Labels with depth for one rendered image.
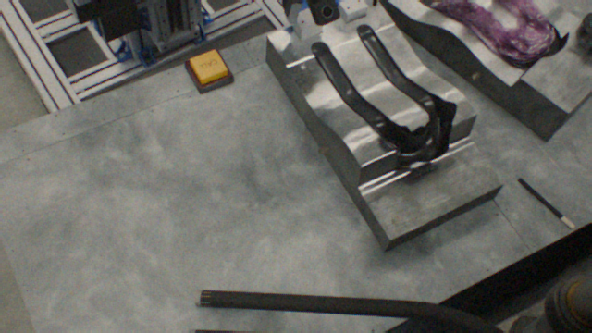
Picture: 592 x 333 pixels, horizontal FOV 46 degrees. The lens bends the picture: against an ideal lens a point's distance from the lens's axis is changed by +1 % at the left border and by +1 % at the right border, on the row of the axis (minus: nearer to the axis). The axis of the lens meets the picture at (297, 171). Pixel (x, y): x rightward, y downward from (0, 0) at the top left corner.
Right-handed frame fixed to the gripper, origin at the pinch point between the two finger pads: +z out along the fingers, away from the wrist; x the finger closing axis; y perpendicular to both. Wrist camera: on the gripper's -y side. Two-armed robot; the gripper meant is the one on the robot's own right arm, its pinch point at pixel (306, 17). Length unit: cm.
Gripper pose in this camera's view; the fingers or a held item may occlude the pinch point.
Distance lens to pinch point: 143.1
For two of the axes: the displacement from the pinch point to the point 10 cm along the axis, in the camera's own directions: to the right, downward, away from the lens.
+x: -8.8, 4.4, -1.5
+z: -0.1, 3.0, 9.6
